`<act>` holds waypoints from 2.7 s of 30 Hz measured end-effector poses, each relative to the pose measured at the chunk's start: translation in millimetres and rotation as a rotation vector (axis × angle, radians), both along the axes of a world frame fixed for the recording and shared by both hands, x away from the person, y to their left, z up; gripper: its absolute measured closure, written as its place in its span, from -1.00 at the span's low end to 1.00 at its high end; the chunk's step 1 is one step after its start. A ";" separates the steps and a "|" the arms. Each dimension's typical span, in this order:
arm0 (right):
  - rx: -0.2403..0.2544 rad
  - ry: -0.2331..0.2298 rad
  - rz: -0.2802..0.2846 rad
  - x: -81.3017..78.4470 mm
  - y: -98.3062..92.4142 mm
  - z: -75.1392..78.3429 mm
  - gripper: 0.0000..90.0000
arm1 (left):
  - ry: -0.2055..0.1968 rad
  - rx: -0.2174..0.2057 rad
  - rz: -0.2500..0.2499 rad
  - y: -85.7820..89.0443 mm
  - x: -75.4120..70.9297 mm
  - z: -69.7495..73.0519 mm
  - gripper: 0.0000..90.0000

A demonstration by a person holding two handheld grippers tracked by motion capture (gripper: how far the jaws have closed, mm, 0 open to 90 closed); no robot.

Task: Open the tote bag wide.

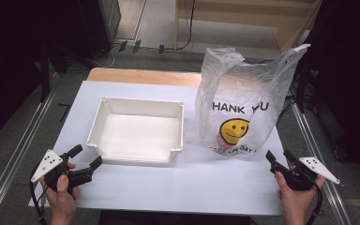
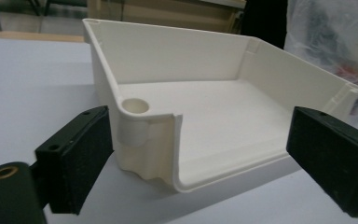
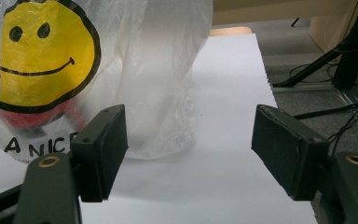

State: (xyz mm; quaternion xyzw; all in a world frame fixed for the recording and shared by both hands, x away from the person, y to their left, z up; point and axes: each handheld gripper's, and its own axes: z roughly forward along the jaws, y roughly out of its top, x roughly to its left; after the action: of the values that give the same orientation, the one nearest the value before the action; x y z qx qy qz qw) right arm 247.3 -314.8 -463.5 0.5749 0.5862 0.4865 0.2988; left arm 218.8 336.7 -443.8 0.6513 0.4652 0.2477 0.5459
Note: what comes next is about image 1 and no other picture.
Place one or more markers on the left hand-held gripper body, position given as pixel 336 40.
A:
pixel 48 164

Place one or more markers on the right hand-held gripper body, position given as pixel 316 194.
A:
pixel 306 170

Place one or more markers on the clear plastic bag smiley print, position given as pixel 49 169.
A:
pixel 240 93

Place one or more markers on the person's right hand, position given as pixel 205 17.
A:
pixel 296 201

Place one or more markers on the person's left hand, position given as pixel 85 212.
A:
pixel 61 200

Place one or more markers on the white plastic tray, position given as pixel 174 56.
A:
pixel 137 134

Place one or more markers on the black metal stand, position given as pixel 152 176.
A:
pixel 301 84
pixel 45 72

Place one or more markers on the white board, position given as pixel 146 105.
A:
pixel 168 187

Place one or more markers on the wooden table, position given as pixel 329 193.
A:
pixel 137 76

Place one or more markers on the dark cabinet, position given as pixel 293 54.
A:
pixel 101 25

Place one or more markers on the wooden shelf unit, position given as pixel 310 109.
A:
pixel 231 12

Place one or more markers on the metal floor rail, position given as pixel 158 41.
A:
pixel 15 156
pixel 318 162

